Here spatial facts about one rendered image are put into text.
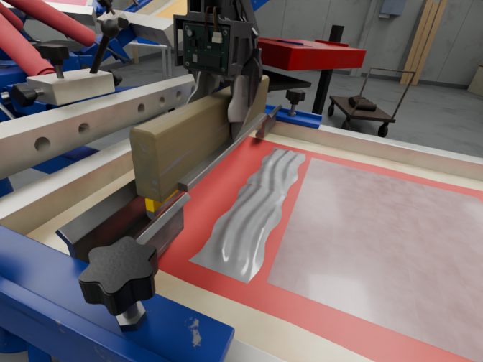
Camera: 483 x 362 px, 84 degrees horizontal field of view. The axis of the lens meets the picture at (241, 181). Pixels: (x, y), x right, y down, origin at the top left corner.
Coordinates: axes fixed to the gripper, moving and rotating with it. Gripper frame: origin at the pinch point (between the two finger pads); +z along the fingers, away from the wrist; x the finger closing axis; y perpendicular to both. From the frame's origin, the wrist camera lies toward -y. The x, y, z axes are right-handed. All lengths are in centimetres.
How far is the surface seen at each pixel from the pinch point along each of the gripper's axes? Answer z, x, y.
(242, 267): 9.1, 10.2, 16.2
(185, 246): 9.4, 2.9, 16.0
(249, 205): 8.7, 7.2, 5.6
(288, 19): -29, -178, -851
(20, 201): 5.9, -15.2, 21.0
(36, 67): -1.6, -44.3, -4.8
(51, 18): -10, -61, -23
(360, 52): -5, 20, -133
